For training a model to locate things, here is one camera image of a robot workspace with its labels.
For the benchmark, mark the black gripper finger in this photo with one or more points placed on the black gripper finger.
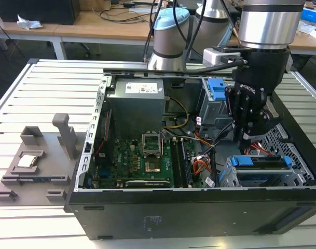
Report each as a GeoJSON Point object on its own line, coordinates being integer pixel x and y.
{"type": "Point", "coordinates": [238, 106]}
{"type": "Point", "coordinates": [262, 119]}

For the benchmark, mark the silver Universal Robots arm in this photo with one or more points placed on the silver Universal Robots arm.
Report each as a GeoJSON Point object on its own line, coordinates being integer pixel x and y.
{"type": "Point", "coordinates": [266, 26]}

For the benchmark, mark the metal disk bay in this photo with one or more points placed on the metal disk bay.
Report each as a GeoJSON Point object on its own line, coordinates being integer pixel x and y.
{"type": "Point", "coordinates": [264, 179]}

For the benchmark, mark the black RAM slot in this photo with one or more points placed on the black RAM slot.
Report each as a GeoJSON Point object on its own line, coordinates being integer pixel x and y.
{"type": "Point", "coordinates": [175, 163]}

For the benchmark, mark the metal drive cage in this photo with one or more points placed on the metal drive cage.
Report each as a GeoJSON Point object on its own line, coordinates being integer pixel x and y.
{"type": "Point", "coordinates": [214, 111]}

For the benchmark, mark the blue plastic drive latch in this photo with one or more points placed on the blue plastic drive latch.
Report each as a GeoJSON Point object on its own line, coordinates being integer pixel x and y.
{"type": "Point", "coordinates": [217, 89]}

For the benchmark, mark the blue cardboard box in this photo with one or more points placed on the blue cardboard box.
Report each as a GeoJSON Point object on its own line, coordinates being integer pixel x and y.
{"type": "Point", "coordinates": [312, 14]}

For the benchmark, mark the black RAM stick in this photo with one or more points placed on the black RAM stick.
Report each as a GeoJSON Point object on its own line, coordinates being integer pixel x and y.
{"type": "Point", "coordinates": [186, 163]}

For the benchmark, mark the gray power supply unit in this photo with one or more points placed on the gray power supply unit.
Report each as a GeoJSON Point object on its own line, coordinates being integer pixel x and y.
{"type": "Point", "coordinates": [137, 109]}

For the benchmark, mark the CPU socket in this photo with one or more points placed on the CPU socket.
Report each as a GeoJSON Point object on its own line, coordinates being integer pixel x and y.
{"type": "Point", "coordinates": [152, 167]}

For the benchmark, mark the black graphics card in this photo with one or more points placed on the black graphics card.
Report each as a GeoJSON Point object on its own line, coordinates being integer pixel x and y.
{"type": "Point", "coordinates": [147, 183]}

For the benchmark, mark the green motherboard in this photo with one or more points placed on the green motherboard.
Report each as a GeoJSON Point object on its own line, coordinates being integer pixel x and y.
{"type": "Point", "coordinates": [129, 160]}

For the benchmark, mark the black open PC case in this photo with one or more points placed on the black open PC case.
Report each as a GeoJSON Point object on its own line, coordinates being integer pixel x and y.
{"type": "Point", "coordinates": [173, 215]}

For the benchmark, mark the wooden desk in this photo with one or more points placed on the wooden desk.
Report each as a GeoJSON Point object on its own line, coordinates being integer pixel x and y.
{"type": "Point", "coordinates": [95, 28]}

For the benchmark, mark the gray parts rack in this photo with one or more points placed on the gray parts rack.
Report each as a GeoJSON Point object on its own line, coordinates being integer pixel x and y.
{"type": "Point", "coordinates": [51, 166]}

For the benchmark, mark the long RAM stick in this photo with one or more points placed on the long RAM stick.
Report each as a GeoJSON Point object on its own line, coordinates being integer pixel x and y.
{"type": "Point", "coordinates": [41, 179]}

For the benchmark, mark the silver CPU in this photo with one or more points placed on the silver CPU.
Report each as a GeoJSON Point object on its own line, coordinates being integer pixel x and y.
{"type": "Point", "coordinates": [28, 161]}

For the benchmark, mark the large black box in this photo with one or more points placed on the large black box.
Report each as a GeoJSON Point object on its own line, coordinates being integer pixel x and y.
{"type": "Point", "coordinates": [35, 11]}

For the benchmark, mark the crumpled white paper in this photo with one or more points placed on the crumpled white paper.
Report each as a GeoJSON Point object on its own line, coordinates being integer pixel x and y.
{"type": "Point", "coordinates": [28, 24]}

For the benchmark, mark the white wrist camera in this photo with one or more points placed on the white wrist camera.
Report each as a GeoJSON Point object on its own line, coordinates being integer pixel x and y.
{"type": "Point", "coordinates": [212, 57]}

